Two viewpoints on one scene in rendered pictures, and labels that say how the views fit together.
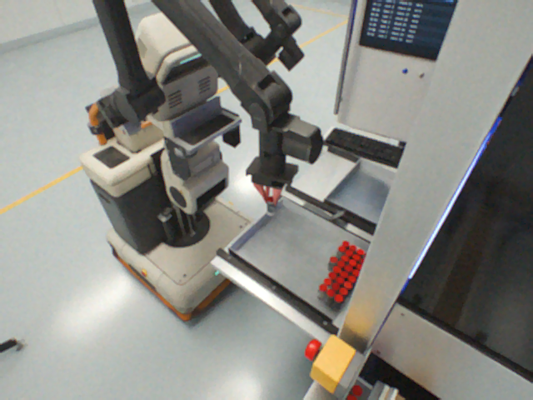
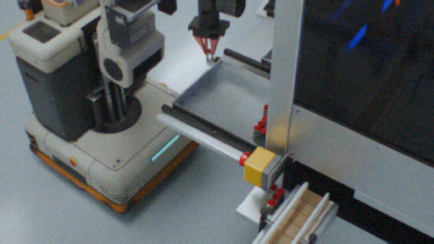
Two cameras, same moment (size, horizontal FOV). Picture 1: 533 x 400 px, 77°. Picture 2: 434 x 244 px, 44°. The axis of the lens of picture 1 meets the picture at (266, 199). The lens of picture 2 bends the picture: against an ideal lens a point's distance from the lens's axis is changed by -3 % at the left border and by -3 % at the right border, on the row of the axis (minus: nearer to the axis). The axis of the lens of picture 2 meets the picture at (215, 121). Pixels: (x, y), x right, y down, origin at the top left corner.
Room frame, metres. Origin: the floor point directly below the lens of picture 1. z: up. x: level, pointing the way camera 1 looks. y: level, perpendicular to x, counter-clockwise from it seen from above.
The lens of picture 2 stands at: (-0.66, 0.00, 2.10)
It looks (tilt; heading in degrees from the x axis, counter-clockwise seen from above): 46 degrees down; 359
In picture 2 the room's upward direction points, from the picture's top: 1 degrees counter-clockwise
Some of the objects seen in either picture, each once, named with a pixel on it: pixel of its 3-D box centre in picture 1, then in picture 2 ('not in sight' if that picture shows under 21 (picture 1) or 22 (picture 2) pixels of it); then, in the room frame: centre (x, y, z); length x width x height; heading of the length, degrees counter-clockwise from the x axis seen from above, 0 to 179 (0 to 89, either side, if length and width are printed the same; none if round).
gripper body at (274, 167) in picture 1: (272, 161); (208, 18); (0.55, -0.01, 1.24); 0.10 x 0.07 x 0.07; 69
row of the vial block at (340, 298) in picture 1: (352, 280); not in sight; (0.47, -0.23, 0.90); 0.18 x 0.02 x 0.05; 142
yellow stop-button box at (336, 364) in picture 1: (336, 366); (262, 168); (0.23, -0.13, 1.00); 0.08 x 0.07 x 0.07; 52
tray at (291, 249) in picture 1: (303, 252); (241, 104); (0.56, -0.10, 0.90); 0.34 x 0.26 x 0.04; 52
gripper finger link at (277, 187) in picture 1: (271, 187); (208, 40); (0.55, -0.01, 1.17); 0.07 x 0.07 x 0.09; 69
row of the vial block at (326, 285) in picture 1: (337, 271); (270, 117); (0.50, -0.19, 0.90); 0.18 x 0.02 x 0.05; 142
